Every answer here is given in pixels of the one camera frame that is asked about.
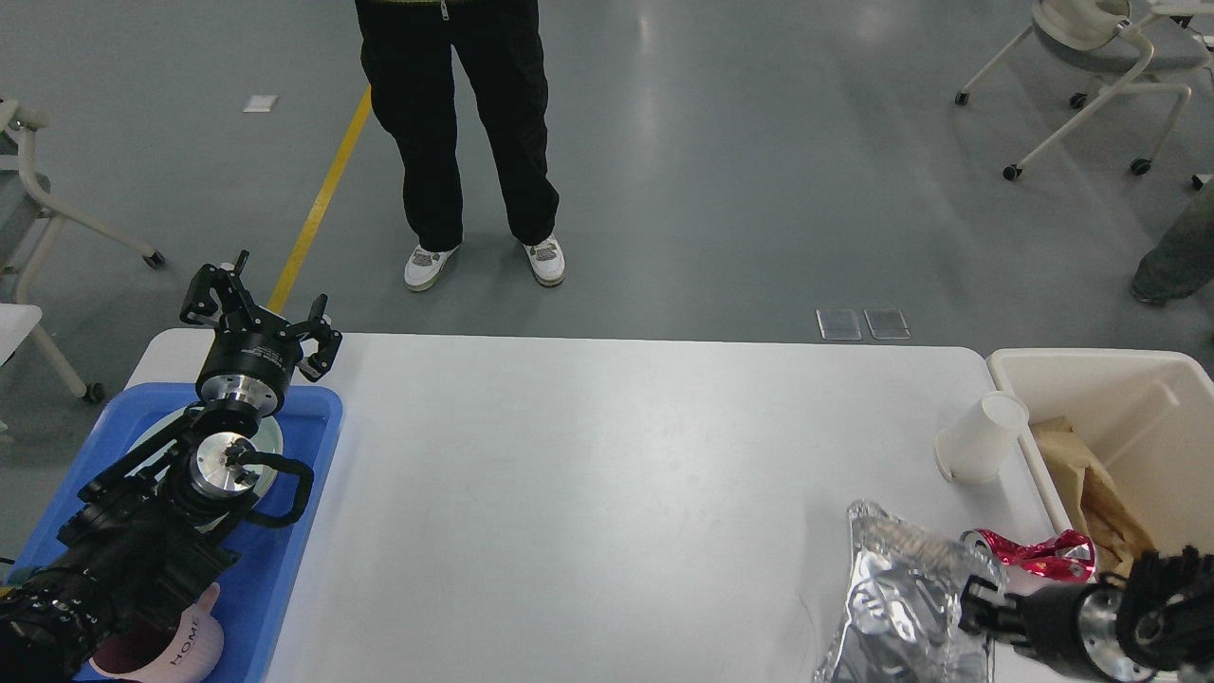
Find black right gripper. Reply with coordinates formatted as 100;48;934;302
959;575;1144;682

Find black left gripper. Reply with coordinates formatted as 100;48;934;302
178;250;344;416

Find crushed red soda can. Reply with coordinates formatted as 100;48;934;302
960;528;1097;582

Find aluminium foil tray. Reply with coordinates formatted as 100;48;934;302
812;500;1006;682

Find light green plate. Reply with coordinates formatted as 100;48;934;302
134;402;285;519

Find brown paper bag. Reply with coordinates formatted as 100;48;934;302
1029;416;1157;577

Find white paper cup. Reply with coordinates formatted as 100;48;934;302
935;392;1029;485

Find pink mug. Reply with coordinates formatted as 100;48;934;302
87;582;225;682

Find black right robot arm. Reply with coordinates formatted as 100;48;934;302
959;545;1213;682

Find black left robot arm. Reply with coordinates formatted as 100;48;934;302
2;251;344;682

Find beige plastic bin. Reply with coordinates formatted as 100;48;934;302
986;348;1214;683

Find white chair left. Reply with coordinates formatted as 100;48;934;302
1;97;166;405

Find blue plastic tray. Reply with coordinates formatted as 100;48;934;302
8;383;344;683

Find person in black trousers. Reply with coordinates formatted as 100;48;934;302
353;0;567;294

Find right floor socket plate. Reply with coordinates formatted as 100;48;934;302
864;307;911;341

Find floor socket plate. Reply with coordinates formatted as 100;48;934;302
816;308;863;342
864;307;911;341

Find left floor socket plate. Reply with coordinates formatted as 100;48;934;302
816;308;863;342

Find person in blue jeans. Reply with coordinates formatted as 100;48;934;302
1129;181;1213;306

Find white office chair right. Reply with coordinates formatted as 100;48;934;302
954;1;1213;182

